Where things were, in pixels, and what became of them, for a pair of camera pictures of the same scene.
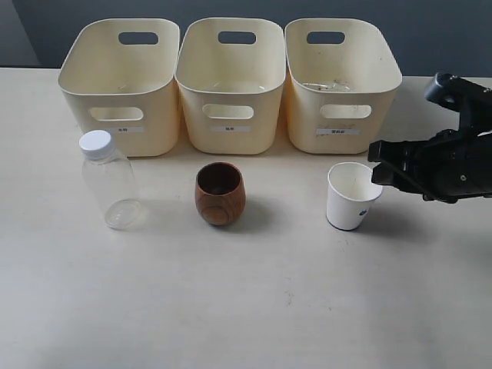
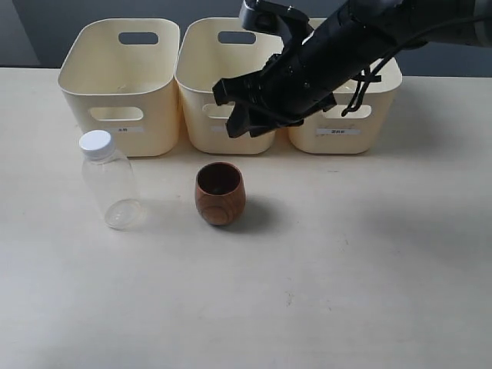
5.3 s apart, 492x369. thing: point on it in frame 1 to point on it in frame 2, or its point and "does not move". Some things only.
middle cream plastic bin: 231,73 does not move
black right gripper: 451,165 to 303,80
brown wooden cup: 220,193 does not move
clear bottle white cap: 111,175 does not move
